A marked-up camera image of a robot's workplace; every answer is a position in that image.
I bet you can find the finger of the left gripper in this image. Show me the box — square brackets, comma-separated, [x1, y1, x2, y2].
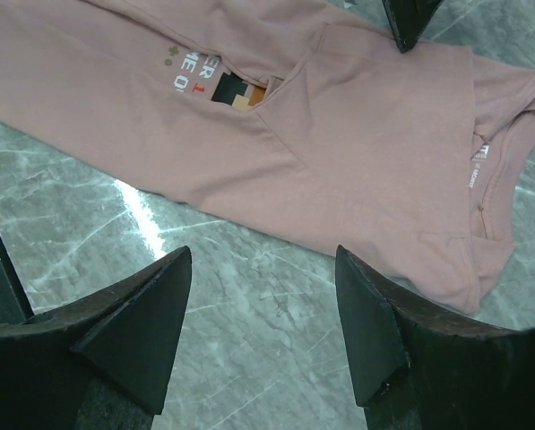
[382, 0, 443, 53]

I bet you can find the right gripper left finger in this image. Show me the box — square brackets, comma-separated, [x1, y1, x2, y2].
[0, 246, 192, 415]

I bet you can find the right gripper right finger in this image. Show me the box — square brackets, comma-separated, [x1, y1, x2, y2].
[335, 246, 535, 406]

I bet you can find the pink printed t shirt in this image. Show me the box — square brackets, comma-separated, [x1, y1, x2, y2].
[0, 1, 535, 313]

